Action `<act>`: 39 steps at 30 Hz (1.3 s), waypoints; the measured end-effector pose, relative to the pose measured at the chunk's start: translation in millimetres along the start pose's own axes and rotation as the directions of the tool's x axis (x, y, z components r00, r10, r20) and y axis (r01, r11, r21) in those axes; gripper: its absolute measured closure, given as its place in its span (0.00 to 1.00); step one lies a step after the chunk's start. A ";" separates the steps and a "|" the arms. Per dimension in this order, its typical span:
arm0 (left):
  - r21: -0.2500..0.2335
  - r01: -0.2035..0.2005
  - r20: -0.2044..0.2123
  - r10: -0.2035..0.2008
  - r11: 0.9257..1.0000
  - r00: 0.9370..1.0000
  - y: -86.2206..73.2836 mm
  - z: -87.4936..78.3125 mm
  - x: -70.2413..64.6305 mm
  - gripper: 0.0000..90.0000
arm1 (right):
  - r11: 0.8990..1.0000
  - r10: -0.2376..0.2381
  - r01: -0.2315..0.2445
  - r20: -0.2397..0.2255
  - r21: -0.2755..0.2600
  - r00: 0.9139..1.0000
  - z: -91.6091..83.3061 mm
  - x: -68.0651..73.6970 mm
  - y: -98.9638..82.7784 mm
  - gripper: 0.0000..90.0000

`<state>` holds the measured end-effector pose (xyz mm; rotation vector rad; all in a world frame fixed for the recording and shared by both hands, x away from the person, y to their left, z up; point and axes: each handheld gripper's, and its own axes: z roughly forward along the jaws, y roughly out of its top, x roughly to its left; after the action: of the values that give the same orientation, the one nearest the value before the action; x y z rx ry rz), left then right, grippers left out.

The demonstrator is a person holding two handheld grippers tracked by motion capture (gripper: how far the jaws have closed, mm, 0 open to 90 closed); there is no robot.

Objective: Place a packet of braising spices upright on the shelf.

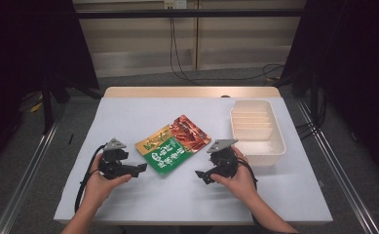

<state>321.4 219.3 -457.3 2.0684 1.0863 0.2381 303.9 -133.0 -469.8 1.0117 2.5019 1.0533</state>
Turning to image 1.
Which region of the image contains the green and red snack packet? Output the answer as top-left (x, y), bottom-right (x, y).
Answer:
top-left (134, 114), bottom-right (212, 176)

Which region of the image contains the black hanging cable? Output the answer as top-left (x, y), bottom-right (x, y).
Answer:
top-left (169, 17), bottom-right (286, 86)

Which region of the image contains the metal floor rail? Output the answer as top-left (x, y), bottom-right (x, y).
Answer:
top-left (295, 98), bottom-right (379, 234)
top-left (0, 115), bottom-right (66, 234)

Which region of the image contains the person's left hand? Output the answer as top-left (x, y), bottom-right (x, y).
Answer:
top-left (83, 152), bottom-right (133, 210)

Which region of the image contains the black horizontal bar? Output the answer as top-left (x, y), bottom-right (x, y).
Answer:
top-left (74, 8), bottom-right (306, 20)

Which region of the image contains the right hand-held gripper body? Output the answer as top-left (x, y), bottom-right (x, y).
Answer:
top-left (206, 138), bottom-right (240, 179)

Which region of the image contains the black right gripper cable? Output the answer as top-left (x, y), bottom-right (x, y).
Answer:
top-left (237, 157), bottom-right (259, 191)

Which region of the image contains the black metal stand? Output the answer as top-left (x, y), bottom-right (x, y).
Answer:
top-left (290, 69), bottom-right (327, 139)
top-left (39, 72), bottom-right (71, 136)

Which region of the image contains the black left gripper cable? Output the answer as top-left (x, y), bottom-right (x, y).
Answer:
top-left (73, 143), bottom-right (108, 215)

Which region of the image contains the white table mat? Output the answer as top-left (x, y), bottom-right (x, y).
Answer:
top-left (53, 96), bottom-right (334, 226)

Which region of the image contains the white plastic divided box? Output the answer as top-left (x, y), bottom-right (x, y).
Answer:
top-left (229, 98), bottom-right (287, 168)

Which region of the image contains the black curtain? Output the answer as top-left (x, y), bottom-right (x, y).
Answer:
top-left (0, 0), bottom-right (101, 176)
top-left (274, 0), bottom-right (379, 183)

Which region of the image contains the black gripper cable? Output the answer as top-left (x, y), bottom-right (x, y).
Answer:
top-left (73, 143), bottom-right (108, 215)
top-left (237, 157), bottom-right (259, 191)

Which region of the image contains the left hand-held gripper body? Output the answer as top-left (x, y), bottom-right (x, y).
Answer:
top-left (97, 137), bottom-right (129, 180)

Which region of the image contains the white wall socket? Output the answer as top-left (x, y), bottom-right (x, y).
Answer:
top-left (164, 0), bottom-right (188, 10)

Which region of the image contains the person's right hand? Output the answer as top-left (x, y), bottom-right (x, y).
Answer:
top-left (209, 145), bottom-right (260, 205)

